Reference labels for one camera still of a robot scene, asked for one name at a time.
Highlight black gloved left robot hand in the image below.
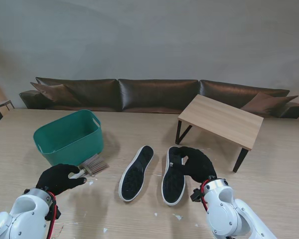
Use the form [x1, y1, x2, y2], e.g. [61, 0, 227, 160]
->
[35, 163, 88, 197]

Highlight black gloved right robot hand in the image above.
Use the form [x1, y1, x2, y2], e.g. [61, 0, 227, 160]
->
[168, 146, 218, 184]

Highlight yellow canvas sneaker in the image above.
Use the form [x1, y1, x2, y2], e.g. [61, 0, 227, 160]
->
[118, 145, 154, 202]
[161, 146, 186, 206]

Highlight green plastic basket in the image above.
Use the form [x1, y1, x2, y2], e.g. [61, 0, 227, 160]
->
[33, 110, 105, 174]

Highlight small wooden stand black legs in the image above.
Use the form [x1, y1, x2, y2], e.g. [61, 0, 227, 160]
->
[174, 94, 265, 173]

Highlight brown leather sofa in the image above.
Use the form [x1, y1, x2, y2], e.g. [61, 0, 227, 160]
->
[18, 77, 299, 119]

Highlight brown sofa cushion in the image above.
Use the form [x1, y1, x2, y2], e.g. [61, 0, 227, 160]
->
[30, 82, 82, 105]
[240, 91, 299, 118]

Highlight small wooden side table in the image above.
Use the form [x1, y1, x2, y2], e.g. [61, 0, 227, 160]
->
[0, 99, 15, 112]

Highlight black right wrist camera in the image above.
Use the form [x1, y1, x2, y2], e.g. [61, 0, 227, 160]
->
[190, 189, 204, 202]

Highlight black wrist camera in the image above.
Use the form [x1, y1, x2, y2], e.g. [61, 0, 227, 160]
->
[190, 189, 204, 202]
[45, 205, 62, 222]

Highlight red black left arm cables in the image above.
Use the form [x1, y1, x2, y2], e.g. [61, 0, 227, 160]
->
[46, 190, 58, 239]

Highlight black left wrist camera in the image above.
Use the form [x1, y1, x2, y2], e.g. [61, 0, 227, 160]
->
[45, 205, 62, 222]

